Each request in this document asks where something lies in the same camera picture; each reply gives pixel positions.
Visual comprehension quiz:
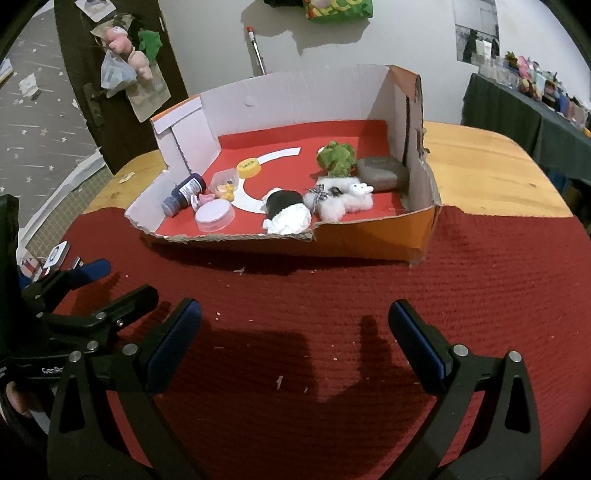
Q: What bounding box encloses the white plush dog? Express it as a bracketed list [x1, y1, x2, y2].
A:
[307, 180, 376, 221]

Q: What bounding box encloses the green cloth table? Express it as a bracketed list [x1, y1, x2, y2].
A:
[462, 71, 591, 185]

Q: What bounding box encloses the wall poster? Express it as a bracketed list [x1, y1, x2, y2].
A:
[452, 0, 501, 64]

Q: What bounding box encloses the pink plush toy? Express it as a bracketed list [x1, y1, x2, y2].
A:
[104, 25, 154, 80]

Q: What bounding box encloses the white charger pad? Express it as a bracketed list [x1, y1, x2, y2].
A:
[46, 242, 71, 268]

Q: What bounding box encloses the clear plastic bag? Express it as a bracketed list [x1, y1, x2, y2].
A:
[100, 50, 138, 99]

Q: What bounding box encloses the person's left hand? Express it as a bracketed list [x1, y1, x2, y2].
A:
[4, 383, 51, 416]

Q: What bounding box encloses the clear plastic box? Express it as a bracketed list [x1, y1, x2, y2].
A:
[210, 167, 241, 190]

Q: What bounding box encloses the blue glitter bottle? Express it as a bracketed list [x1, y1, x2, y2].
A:
[161, 173, 208, 217]

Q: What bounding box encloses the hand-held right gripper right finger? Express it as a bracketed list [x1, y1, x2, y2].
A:
[388, 299, 542, 480]

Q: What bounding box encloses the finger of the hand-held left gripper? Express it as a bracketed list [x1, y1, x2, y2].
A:
[21, 258, 112, 319]
[37, 284, 160, 354]

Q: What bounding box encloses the red knitted mat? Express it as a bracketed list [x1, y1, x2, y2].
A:
[46, 203, 591, 480]

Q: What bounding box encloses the green plush toy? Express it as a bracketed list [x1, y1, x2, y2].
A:
[137, 28, 163, 63]

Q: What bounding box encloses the round white tin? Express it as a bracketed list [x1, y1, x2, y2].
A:
[194, 199, 236, 232]

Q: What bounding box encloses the black and white plush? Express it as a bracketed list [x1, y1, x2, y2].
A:
[262, 187, 312, 236]

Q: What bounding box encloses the brown paper bag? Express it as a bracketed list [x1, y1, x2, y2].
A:
[124, 69, 169, 123]

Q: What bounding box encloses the door handle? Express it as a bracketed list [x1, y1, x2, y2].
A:
[83, 82, 106, 126]

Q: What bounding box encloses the blonde doll figurine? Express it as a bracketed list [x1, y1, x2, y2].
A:
[190, 182, 237, 210]

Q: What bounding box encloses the grey eyeshadow case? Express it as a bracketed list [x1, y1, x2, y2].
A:
[356, 156, 409, 191]

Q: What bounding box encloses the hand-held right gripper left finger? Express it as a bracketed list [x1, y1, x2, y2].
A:
[46, 298, 204, 480]

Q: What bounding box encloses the orange cardboard box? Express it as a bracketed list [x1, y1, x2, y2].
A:
[124, 64, 441, 267]

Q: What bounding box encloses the dark brown door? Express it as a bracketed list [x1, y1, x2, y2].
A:
[54, 0, 190, 175]

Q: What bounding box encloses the red tipped stick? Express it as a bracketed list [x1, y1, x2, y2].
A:
[246, 25, 269, 77]

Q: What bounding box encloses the row of small figurines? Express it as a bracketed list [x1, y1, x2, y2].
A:
[478, 51, 591, 134]

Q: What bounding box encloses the door photo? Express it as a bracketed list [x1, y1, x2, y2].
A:
[76, 0, 116, 21]

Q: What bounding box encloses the green shopping bag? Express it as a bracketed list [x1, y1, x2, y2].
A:
[305, 0, 374, 21]

